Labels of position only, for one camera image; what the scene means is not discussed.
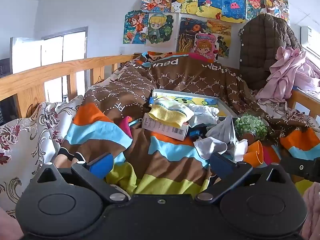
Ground magenta fabric item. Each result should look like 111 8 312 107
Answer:
118 116 133 139

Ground white carton box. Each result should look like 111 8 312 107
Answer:
142 112 190 141

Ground white air conditioner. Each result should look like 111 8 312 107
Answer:
301 26 320 53

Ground person's left forearm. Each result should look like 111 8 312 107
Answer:
0 206 24 240

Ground group of cartoon wall posters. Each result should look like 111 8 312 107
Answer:
123 0 290 62

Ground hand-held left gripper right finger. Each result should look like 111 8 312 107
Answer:
194 152 294 204

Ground brown printed quilt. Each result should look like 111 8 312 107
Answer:
57 51 320 198

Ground orange cup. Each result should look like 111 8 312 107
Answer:
243 140 264 168

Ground wooden bed rail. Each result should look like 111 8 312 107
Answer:
0 54 137 120

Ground jar of green paper stars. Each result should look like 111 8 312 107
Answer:
234 114 269 145

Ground floral bedsheet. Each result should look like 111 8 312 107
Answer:
0 94 320 214

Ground wooden bed end panel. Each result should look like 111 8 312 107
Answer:
287 87 320 122

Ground person's right forearm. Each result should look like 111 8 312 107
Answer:
302 182 320 240

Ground grey tray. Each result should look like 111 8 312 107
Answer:
150 89 237 120

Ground dark printed fabric item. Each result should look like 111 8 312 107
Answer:
189 127 208 140

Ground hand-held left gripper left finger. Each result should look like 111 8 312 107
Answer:
30 152 129 204

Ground pink garment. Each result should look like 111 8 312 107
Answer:
255 46 320 103

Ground window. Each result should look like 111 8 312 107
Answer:
10 26 89 103

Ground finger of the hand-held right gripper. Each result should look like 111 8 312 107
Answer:
280 155 320 181

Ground grey linen pouch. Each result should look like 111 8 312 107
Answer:
205 116 237 155

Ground yellow cuffed striped sock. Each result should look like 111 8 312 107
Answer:
149 97 195 128

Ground brown quilted jacket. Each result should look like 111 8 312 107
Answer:
239 14 303 91

